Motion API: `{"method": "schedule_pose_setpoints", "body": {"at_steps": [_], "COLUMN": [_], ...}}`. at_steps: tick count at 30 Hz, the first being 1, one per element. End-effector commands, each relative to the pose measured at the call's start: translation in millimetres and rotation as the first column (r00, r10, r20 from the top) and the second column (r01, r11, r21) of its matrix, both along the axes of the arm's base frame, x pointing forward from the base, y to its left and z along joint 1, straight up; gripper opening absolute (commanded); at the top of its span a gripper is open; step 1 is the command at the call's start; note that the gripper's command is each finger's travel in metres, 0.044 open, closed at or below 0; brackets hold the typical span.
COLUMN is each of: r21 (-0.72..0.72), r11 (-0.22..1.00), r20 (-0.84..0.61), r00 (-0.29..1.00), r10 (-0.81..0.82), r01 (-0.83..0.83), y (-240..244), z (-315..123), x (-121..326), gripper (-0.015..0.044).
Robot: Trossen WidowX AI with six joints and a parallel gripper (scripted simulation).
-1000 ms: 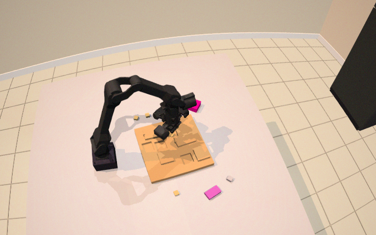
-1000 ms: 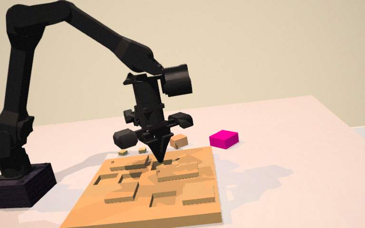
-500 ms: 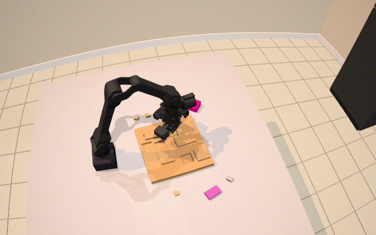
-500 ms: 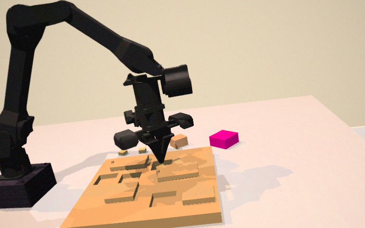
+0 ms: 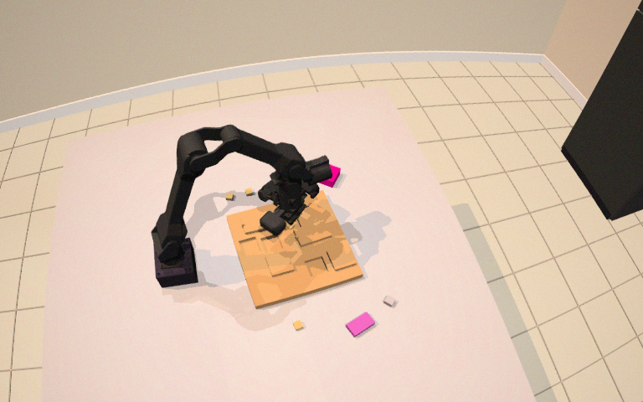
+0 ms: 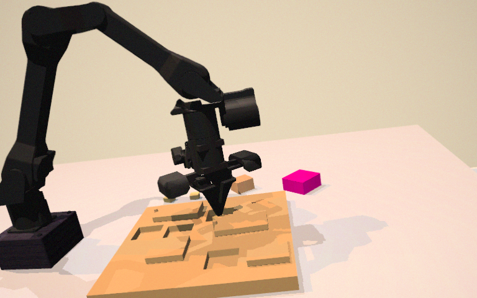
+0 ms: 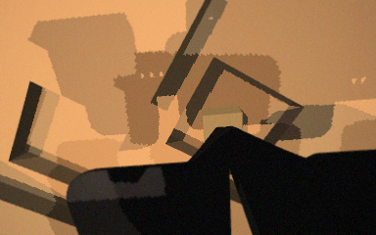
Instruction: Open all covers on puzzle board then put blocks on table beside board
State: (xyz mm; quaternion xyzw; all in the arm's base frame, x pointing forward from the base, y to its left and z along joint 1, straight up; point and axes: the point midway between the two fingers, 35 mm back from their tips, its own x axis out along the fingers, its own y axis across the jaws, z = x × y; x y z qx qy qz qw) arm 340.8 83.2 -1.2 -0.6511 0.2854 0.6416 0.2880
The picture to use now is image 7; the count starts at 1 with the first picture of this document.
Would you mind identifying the tan block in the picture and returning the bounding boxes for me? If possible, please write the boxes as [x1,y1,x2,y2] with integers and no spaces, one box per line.
[202,106,243,141]

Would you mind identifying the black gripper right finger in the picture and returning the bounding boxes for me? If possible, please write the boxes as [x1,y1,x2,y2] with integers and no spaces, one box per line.
[224,126,376,235]

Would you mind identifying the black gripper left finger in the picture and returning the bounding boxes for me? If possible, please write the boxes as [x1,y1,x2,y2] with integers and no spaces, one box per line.
[67,126,231,235]

